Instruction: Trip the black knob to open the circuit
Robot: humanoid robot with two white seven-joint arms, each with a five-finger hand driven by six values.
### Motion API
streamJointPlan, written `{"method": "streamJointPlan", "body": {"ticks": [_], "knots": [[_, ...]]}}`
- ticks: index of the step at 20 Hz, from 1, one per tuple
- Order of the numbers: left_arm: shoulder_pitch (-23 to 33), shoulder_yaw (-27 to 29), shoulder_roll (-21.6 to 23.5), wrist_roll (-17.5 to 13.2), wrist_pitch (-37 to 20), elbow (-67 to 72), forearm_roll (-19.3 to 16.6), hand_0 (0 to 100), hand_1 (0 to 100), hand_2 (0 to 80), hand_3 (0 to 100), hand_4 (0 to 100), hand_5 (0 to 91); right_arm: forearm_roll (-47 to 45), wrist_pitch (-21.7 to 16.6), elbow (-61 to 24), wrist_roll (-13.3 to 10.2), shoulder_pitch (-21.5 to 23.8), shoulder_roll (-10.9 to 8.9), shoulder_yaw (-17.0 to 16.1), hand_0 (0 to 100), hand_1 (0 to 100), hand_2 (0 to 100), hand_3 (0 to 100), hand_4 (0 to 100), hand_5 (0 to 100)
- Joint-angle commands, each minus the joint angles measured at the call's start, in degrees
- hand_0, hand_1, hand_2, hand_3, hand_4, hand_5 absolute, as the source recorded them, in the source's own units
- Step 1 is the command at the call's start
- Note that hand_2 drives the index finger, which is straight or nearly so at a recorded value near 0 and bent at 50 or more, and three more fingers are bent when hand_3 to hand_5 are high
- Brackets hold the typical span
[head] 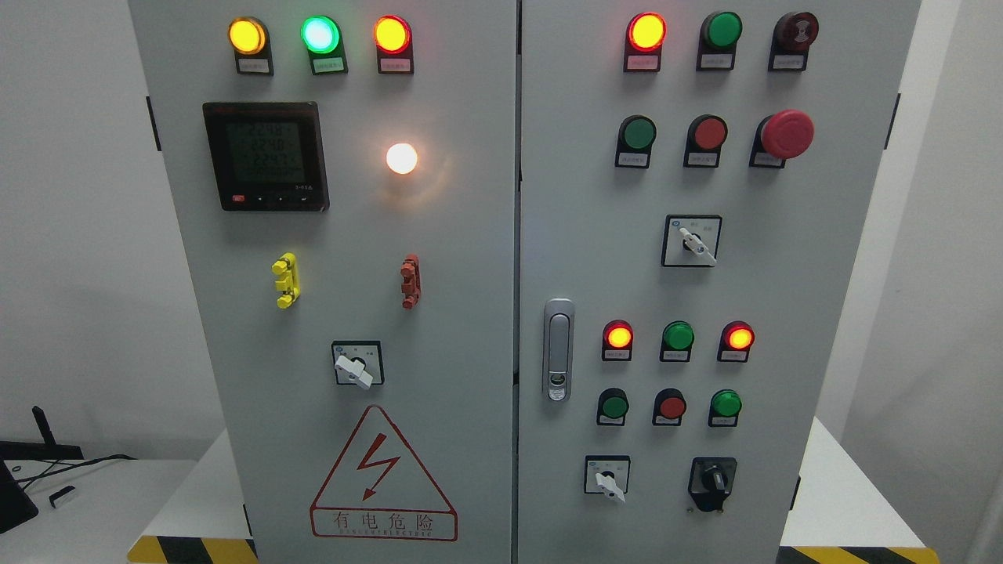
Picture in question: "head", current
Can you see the black rotary knob switch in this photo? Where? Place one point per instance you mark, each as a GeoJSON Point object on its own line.
{"type": "Point", "coordinates": [710, 482]}

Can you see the red terminal clip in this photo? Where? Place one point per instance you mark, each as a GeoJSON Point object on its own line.
{"type": "Point", "coordinates": [411, 285]}

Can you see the red lit lamp middle left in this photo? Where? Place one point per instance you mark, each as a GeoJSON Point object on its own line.
{"type": "Point", "coordinates": [617, 341]}

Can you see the red lit lamp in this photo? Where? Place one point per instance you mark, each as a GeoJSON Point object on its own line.
{"type": "Point", "coordinates": [644, 38]}
{"type": "Point", "coordinates": [617, 341]}

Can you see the white glowing lamp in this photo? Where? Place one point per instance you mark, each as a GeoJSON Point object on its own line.
{"type": "Point", "coordinates": [402, 158]}

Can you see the green push button lower left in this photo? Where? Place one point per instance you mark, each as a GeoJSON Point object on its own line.
{"type": "Point", "coordinates": [612, 407]}

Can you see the green push button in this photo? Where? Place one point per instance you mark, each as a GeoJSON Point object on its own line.
{"type": "Point", "coordinates": [635, 140]}
{"type": "Point", "coordinates": [724, 409]}
{"type": "Point", "coordinates": [612, 407]}

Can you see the green lamp middle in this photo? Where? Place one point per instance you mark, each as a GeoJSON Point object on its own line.
{"type": "Point", "coordinates": [677, 342]}

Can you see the grey left cabinet door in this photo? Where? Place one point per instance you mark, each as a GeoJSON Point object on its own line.
{"type": "Point", "coordinates": [448, 362]}

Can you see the grey cabinet door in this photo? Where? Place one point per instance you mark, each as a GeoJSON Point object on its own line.
{"type": "Point", "coordinates": [593, 233]}
{"type": "Point", "coordinates": [448, 362]}

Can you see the green push button upper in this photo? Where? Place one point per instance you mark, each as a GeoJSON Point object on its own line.
{"type": "Point", "coordinates": [635, 140]}

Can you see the red push button lower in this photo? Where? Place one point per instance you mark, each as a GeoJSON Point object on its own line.
{"type": "Point", "coordinates": [669, 408]}

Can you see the red push button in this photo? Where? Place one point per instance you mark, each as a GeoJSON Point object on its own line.
{"type": "Point", "coordinates": [705, 136]}
{"type": "Point", "coordinates": [669, 408]}

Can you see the yellow terminal clip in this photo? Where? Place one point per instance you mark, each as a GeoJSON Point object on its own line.
{"type": "Point", "coordinates": [285, 269]}

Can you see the grey right cabinet door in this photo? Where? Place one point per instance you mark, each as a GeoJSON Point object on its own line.
{"type": "Point", "coordinates": [593, 233]}

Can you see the red lamp middle right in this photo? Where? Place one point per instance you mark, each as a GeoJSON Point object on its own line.
{"type": "Point", "coordinates": [735, 342]}

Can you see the red electric hazard sticker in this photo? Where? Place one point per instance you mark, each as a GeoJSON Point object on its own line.
{"type": "Point", "coordinates": [379, 488]}

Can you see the red push button upper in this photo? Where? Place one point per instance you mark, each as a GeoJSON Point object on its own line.
{"type": "Point", "coordinates": [705, 136]}

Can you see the green push button lower right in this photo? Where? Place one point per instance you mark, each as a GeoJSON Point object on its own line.
{"type": "Point", "coordinates": [724, 409]}

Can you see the black digital power meter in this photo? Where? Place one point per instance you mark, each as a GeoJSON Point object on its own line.
{"type": "Point", "coordinates": [267, 157]}

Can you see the orange red indicator lamp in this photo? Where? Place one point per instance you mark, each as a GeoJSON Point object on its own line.
{"type": "Point", "coordinates": [393, 41]}

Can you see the red lit lamp right top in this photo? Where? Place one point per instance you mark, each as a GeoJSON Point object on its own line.
{"type": "Point", "coordinates": [644, 38]}

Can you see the green lit indicator lamp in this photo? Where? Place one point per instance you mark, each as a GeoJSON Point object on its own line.
{"type": "Point", "coordinates": [324, 43]}

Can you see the red emergency stop button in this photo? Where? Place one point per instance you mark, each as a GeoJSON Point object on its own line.
{"type": "Point", "coordinates": [783, 135]}

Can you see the green unlit lamp right top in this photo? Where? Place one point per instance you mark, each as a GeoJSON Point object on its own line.
{"type": "Point", "coordinates": [718, 38]}

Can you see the yellow indicator lamp top left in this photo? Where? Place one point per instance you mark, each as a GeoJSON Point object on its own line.
{"type": "Point", "coordinates": [251, 43]}

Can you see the dark red buzzer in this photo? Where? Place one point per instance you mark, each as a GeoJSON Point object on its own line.
{"type": "Point", "coordinates": [793, 35]}

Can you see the small black white adapter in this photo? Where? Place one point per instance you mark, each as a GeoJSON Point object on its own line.
{"type": "Point", "coordinates": [60, 497]}

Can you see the black device with antenna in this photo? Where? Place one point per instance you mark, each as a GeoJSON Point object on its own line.
{"type": "Point", "coordinates": [49, 448]}

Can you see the dark object left edge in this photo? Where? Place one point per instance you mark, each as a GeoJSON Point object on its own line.
{"type": "Point", "coordinates": [15, 506]}

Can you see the silver door handle lock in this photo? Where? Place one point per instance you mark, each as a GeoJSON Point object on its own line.
{"type": "Point", "coordinates": [557, 348]}

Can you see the white selector switch left door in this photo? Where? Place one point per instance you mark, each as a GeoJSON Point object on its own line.
{"type": "Point", "coordinates": [358, 363]}

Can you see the white selector switch upper right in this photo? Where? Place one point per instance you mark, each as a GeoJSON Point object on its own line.
{"type": "Point", "coordinates": [691, 240]}

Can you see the white selector switch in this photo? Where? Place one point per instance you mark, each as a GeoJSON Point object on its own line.
{"type": "Point", "coordinates": [691, 240]}
{"type": "Point", "coordinates": [607, 476]}

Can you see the white selector switch lower right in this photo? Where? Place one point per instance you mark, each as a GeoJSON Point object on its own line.
{"type": "Point", "coordinates": [607, 476]}

